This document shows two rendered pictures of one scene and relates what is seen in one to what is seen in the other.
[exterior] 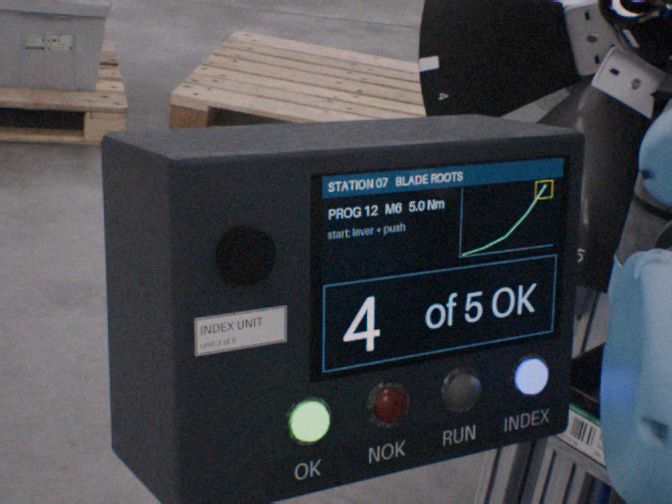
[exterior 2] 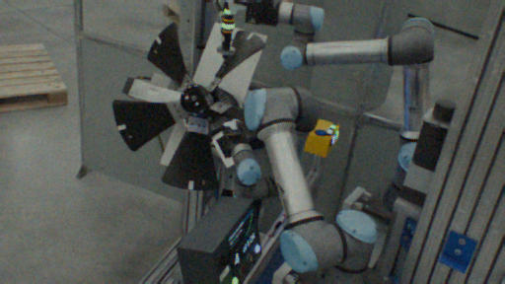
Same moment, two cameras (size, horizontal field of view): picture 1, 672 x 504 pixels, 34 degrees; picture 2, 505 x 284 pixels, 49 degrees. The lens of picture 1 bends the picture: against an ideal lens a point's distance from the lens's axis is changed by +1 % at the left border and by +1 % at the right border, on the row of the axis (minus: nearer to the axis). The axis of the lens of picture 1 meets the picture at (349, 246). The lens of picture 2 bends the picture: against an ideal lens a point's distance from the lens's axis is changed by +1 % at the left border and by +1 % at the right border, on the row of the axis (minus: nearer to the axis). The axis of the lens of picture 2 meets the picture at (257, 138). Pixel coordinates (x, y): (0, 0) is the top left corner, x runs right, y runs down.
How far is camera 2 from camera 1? 106 cm
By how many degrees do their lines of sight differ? 33
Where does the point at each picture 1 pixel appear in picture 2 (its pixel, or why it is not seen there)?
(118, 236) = (188, 265)
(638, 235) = (240, 190)
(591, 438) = not seen: hidden behind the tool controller
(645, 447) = (303, 265)
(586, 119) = (190, 141)
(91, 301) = not seen: outside the picture
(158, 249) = (208, 267)
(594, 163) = (197, 154)
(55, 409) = not seen: outside the picture
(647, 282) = (294, 240)
